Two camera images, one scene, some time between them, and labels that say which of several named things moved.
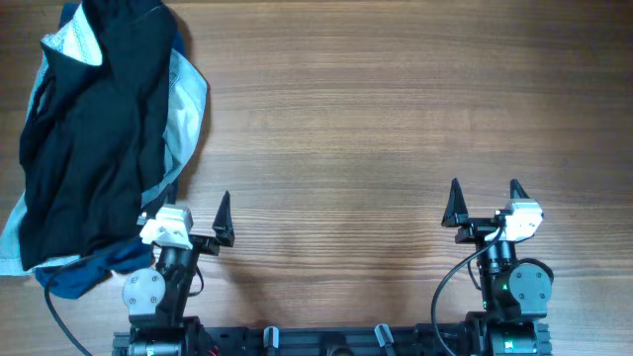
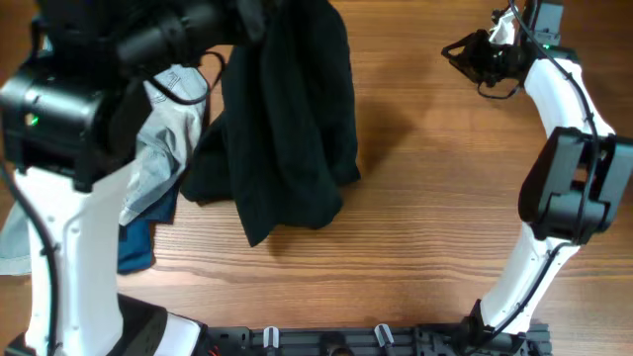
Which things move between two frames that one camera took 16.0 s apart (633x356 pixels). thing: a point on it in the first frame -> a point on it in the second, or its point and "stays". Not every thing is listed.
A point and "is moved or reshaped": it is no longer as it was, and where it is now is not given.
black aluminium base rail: (377, 340) stays
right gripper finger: (456, 213) -> (462, 59)
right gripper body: (481, 224) -> (483, 56)
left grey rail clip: (271, 335) stays
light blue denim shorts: (184, 118) stays
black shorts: (92, 144) is moved or reshaped
